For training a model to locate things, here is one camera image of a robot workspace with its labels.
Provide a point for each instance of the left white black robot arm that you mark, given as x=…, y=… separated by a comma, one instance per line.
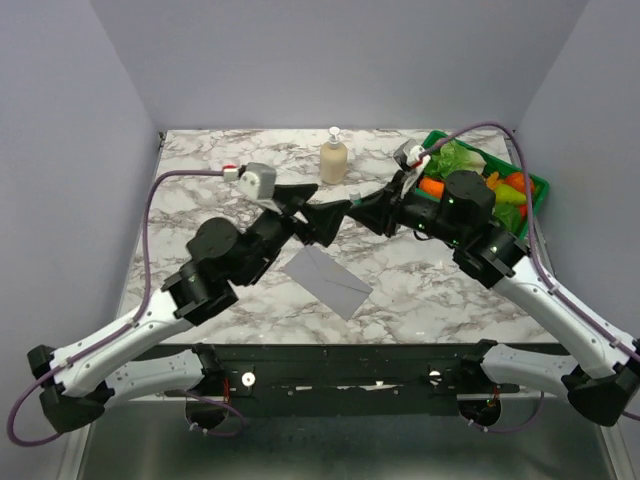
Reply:
x=102, y=370

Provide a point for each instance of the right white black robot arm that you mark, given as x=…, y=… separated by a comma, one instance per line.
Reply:
x=599, y=373

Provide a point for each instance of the beige soap pump bottle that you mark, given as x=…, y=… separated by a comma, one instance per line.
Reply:
x=333, y=158

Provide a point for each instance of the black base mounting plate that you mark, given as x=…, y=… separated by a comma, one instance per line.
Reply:
x=342, y=380

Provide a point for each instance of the green toy pear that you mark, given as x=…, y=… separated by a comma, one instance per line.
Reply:
x=507, y=195

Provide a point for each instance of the yellow toy pepper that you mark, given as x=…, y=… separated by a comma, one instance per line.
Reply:
x=494, y=180

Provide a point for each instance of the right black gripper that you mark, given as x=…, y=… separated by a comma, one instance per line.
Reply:
x=377, y=208

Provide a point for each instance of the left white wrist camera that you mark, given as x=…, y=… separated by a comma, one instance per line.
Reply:
x=257, y=182

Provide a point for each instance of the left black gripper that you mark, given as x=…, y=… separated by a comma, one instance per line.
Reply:
x=323, y=219

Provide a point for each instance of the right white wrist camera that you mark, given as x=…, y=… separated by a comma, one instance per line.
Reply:
x=412, y=160

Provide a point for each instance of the grey envelope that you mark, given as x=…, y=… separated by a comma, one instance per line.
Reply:
x=329, y=282

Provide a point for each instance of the green white glue stick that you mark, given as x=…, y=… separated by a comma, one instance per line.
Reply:
x=355, y=197

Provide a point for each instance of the green toy leaf vegetable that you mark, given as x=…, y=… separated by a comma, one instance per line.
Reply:
x=509, y=216

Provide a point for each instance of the orange toy fruit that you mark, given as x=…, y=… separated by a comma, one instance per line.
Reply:
x=432, y=187

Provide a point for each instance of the orange toy tomato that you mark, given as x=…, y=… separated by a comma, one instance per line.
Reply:
x=517, y=181

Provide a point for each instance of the green toy lettuce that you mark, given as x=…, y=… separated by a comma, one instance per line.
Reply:
x=453, y=157

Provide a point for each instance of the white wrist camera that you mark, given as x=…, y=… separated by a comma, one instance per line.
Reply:
x=412, y=160
x=257, y=182

